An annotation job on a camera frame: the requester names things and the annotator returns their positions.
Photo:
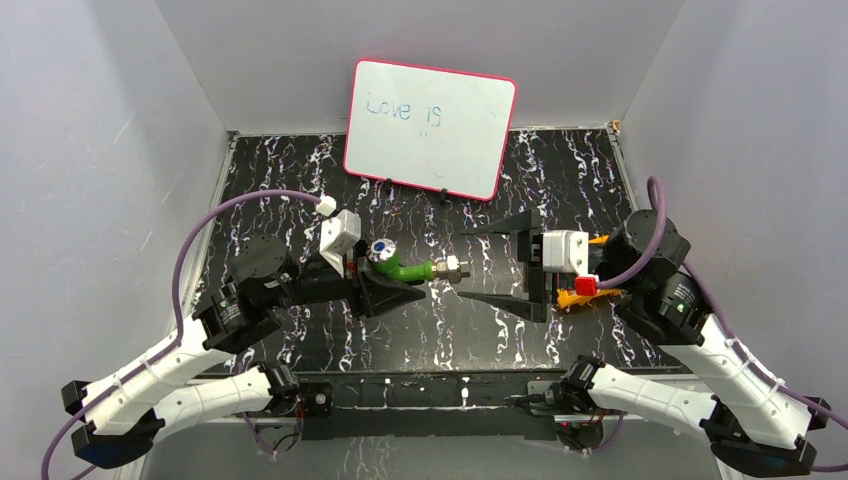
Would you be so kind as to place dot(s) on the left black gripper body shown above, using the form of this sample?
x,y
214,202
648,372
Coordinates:
x,y
361,289

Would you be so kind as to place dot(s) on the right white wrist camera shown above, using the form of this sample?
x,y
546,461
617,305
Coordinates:
x,y
565,255

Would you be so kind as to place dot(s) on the pink framed whiteboard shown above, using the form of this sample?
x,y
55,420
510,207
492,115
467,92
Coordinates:
x,y
430,128

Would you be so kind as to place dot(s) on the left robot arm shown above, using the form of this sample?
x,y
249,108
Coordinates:
x,y
118,419

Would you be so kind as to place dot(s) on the green water faucet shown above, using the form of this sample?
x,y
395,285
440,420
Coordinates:
x,y
401,262

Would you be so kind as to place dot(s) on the orange parts bin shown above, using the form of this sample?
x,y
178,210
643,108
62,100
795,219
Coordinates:
x,y
566,299

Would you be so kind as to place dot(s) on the silver hex nut fitting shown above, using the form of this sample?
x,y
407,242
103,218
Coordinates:
x,y
451,269

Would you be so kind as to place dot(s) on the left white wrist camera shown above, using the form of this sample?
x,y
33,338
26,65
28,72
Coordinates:
x,y
338,235

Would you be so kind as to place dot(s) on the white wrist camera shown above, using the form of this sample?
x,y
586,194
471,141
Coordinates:
x,y
565,255
338,235

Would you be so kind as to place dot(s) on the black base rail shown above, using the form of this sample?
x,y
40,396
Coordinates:
x,y
427,404

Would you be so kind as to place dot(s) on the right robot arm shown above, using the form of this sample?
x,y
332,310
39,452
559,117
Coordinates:
x,y
743,416

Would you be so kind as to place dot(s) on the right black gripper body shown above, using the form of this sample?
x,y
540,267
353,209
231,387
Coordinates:
x,y
536,277

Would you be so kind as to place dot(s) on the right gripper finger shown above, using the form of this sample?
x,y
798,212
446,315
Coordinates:
x,y
527,223
536,312

